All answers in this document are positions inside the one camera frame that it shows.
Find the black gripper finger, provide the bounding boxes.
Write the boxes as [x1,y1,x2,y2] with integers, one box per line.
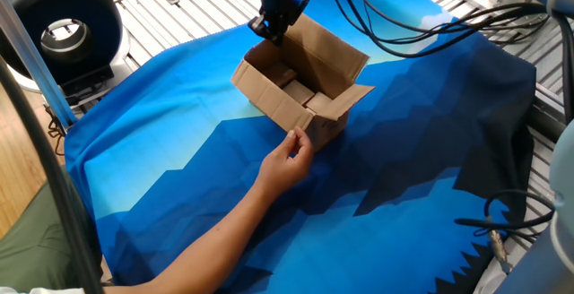
[248,13,274,40]
[268,21,289,48]

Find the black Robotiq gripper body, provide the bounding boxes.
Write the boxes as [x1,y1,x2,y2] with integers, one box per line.
[258,0,311,29]

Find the brown cardboard box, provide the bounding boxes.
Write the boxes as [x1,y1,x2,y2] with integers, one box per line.
[230,13,376,151]

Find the person's bare forearm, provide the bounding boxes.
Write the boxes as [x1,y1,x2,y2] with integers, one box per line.
[103,179,274,294]

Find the person's bare hand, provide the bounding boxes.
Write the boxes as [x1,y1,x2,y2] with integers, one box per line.
[255,126,315,196]

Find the blue mountain print cloth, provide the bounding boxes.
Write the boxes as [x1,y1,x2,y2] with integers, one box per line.
[64,0,538,294]

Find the green shorts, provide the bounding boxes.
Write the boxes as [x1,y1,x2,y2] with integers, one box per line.
[0,170,103,289]

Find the white striped shirt sleeve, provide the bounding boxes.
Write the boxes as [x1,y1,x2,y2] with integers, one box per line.
[0,287,73,294]

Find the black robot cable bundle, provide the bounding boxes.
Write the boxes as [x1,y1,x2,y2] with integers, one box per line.
[313,0,574,125]

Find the grey aluminium frame post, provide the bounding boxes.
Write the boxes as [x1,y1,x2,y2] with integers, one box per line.
[0,0,78,129]

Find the thin black floor cable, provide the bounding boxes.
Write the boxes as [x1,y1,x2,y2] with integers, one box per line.
[44,105,67,157]

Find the black round ring device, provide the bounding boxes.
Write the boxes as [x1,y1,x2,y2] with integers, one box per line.
[0,0,131,107]

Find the thick black hose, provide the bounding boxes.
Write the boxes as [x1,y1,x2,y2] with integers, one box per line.
[0,56,105,294]

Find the black cable with metal plug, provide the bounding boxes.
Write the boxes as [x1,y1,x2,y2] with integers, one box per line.
[455,189,557,264]

